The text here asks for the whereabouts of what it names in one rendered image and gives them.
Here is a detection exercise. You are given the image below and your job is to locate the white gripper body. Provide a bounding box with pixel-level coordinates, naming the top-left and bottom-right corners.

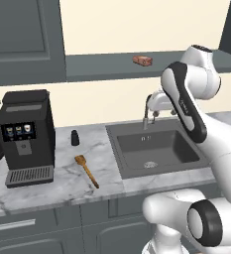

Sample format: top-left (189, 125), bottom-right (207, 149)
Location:
top-left (150, 90), bottom-right (174, 113)

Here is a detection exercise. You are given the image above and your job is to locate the dark grey sink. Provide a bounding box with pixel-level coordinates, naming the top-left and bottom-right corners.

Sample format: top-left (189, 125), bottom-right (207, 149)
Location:
top-left (104, 118), bottom-right (211, 181)

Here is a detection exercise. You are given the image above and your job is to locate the grey sink front panel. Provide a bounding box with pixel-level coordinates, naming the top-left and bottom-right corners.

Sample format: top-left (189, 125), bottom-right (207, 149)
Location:
top-left (79, 193), bottom-right (151, 226)

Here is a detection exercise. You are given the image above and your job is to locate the grey base cabinet door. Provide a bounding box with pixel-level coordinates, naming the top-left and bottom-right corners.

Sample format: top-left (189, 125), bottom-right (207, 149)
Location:
top-left (0, 227), bottom-right (85, 254)
top-left (81, 216), bottom-right (156, 254)

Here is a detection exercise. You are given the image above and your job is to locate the grey tap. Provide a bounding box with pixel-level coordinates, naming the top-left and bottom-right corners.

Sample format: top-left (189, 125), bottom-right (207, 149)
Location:
top-left (142, 93), bottom-right (156, 131)

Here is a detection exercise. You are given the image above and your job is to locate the black shaker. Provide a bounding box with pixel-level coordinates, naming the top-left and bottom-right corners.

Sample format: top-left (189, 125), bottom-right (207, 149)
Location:
top-left (70, 129), bottom-right (80, 147)

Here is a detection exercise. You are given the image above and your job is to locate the wooden spatula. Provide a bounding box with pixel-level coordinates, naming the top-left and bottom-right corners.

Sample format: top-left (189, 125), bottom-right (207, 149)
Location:
top-left (74, 154), bottom-right (100, 190)

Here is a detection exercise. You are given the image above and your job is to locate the black coffee machine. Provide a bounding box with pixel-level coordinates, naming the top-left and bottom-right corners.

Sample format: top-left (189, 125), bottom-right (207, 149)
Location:
top-left (0, 88), bottom-right (58, 190)

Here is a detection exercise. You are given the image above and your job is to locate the grey drawer front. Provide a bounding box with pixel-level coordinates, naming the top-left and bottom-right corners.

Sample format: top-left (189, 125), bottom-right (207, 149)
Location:
top-left (0, 205), bottom-right (82, 240)

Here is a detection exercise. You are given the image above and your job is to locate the grey wall shelf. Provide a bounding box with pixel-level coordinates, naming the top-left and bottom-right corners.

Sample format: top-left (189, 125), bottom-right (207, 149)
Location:
top-left (64, 49), bottom-right (231, 82)

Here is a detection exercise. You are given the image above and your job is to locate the grey wall cabinet door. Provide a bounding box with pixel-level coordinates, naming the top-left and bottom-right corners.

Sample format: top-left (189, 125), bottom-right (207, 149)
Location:
top-left (0, 0), bottom-right (67, 87)

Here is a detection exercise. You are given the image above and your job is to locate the silver drawer handle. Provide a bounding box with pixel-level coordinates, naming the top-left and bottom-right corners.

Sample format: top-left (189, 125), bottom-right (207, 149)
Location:
top-left (0, 218), bottom-right (37, 231)

